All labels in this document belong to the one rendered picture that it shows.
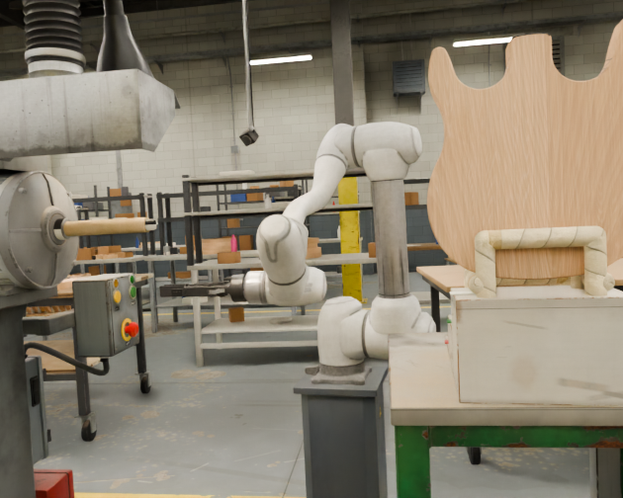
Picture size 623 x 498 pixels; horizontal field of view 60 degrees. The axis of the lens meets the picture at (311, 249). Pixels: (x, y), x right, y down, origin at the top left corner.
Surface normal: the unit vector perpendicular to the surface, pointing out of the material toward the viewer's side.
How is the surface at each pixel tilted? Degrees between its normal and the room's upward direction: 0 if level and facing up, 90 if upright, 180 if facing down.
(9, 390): 90
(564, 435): 90
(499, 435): 90
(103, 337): 90
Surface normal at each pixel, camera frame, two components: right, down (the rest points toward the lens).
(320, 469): -0.26, 0.07
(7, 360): 0.99, -0.04
